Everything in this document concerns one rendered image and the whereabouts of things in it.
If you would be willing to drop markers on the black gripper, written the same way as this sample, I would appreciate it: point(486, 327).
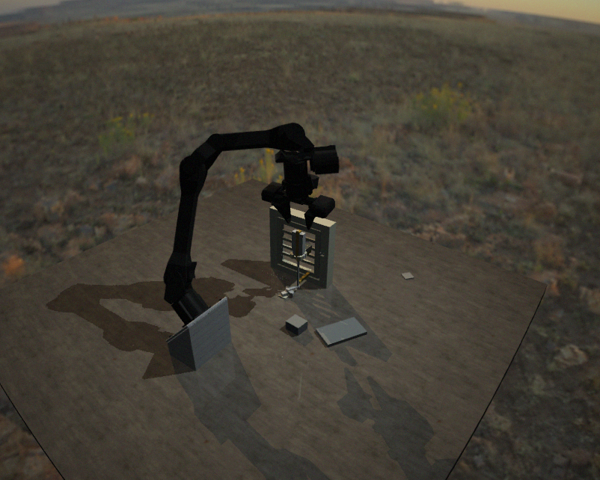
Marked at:
point(280, 196)

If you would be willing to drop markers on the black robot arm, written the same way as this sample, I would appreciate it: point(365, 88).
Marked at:
point(193, 170)

